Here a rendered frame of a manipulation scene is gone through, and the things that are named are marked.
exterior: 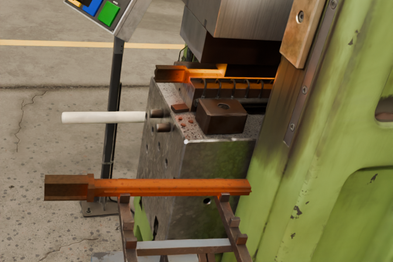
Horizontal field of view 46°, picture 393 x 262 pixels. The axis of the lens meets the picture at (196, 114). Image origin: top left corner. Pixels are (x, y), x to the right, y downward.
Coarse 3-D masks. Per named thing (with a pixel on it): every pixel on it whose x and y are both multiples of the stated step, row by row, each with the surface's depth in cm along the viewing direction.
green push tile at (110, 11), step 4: (108, 4) 165; (112, 4) 164; (104, 8) 166; (108, 8) 165; (112, 8) 164; (116, 8) 163; (104, 12) 166; (108, 12) 164; (112, 12) 163; (116, 12) 162; (100, 16) 166; (104, 16) 165; (108, 16) 164; (112, 16) 163; (100, 20) 166; (104, 20) 165; (108, 20) 164; (112, 20) 163; (108, 24) 163
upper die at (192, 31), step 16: (192, 16) 132; (192, 32) 132; (208, 32) 123; (192, 48) 132; (208, 48) 125; (224, 48) 127; (240, 48) 128; (256, 48) 130; (272, 48) 132; (256, 64) 133; (272, 64) 135
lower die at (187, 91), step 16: (176, 64) 146; (192, 64) 147; (208, 64) 150; (192, 80) 135; (208, 80) 136; (224, 80) 138; (240, 80) 140; (256, 80) 142; (192, 96) 132; (208, 96) 134; (224, 96) 135; (240, 96) 137; (256, 96) 139
